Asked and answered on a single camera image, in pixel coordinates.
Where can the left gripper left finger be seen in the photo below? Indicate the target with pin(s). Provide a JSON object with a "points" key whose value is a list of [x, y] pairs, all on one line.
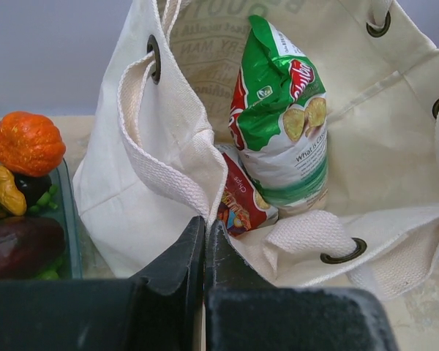
{"points": [[158, 308]]}

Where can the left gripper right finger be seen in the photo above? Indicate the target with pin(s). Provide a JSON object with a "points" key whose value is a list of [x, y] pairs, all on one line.
{"points": [[245, 312]]}

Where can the red yellow chips bag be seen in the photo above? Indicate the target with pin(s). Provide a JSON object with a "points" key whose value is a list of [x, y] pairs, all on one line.
{"points": [[242, 207]]}

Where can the cream canvas tote bag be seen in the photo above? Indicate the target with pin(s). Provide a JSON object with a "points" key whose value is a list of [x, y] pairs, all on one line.
{"points": [[152, 163]]}

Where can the green white chips bag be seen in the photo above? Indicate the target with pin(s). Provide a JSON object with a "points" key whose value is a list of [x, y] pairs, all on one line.
{"points": [[278, 121]]}

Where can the teal fruit bin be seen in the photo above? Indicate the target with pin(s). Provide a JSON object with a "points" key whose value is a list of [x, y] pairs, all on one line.
{"points": [[59, 206]]}

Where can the dark plum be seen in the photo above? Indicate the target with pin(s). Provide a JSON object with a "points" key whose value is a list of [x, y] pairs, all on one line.
{"points": [[33, 188]]}

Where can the yellow ginger root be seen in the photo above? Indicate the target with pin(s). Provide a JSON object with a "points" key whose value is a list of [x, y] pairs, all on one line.
{"points": [[11, 199]]}

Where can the orange fruit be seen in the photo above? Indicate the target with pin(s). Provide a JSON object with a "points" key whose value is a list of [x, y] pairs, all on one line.
{"points": [[30, 144]]}

